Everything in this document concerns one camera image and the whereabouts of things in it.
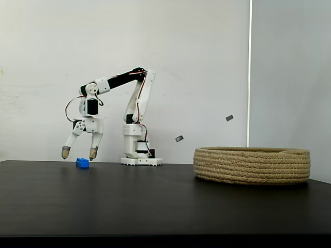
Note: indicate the blue lego block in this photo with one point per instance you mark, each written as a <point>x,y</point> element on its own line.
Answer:
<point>82,163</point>

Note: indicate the grey tape piece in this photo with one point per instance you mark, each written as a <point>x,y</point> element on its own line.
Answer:
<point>179,138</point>
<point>229,118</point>

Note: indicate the white vertical wall trim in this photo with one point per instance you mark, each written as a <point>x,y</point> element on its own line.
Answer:
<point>249,77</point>

